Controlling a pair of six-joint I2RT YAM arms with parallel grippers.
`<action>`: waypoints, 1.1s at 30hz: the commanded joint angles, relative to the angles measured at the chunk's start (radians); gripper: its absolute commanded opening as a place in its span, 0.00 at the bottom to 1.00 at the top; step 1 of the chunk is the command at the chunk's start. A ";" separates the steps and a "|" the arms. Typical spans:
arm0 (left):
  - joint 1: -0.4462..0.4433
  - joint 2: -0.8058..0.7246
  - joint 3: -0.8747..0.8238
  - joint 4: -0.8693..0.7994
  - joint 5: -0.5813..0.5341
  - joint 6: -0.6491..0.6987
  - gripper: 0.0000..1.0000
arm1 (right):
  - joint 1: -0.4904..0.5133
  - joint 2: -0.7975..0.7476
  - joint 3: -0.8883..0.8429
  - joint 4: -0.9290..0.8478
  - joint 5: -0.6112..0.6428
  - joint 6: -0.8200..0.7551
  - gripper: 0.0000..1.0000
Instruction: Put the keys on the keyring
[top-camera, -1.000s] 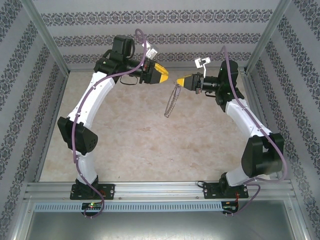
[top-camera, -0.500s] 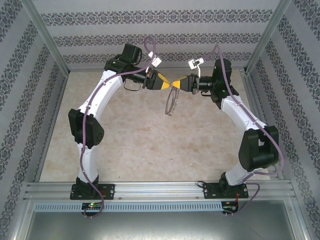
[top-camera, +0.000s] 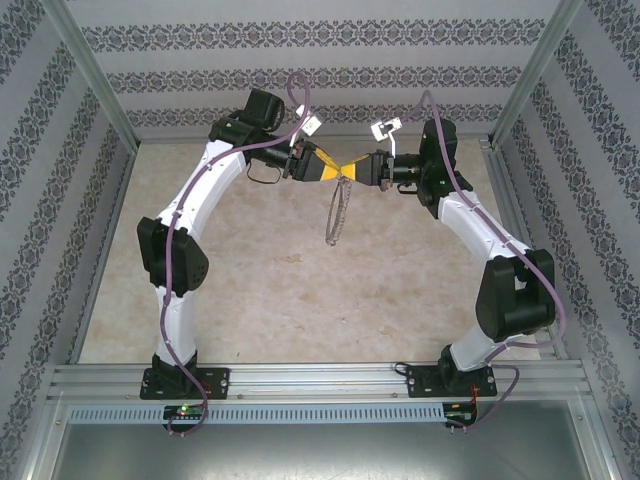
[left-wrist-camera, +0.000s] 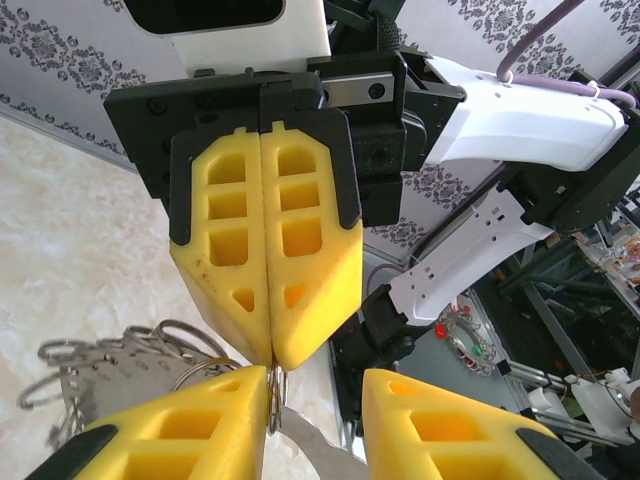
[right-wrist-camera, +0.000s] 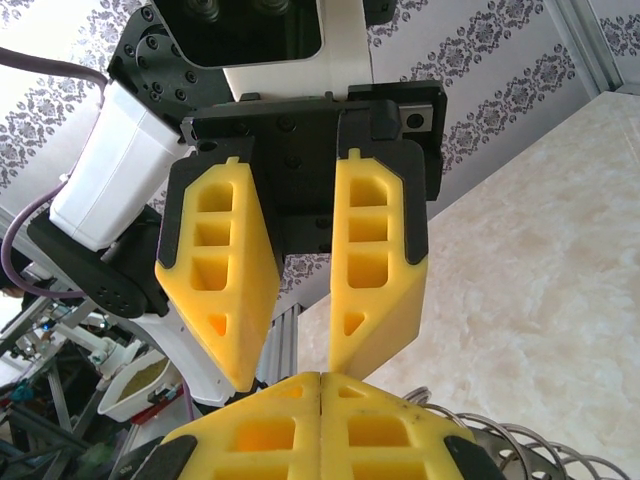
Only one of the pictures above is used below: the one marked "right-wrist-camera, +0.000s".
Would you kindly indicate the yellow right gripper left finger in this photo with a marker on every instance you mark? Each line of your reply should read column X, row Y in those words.
column 280, row 410

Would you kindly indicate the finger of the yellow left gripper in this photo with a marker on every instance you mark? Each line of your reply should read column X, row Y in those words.
column 400, row 310
column 250, row 300

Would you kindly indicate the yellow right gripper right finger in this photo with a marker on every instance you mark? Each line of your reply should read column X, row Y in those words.
column 425, row 435

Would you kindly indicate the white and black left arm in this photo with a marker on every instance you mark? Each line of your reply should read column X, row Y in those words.
column 115, row 170

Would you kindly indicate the white tub of green granules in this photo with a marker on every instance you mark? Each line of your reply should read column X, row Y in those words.
column 135, row 382

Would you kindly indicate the dark metal stand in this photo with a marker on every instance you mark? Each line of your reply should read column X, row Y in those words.
column 50, row 445

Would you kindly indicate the aluminium frame rail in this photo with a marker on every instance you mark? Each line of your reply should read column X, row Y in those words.
column 287, row 340

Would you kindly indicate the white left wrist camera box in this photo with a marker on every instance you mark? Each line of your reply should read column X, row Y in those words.
column 345, row 50

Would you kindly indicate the aluminium frame post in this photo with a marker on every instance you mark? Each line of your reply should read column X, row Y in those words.
column 591, row 45

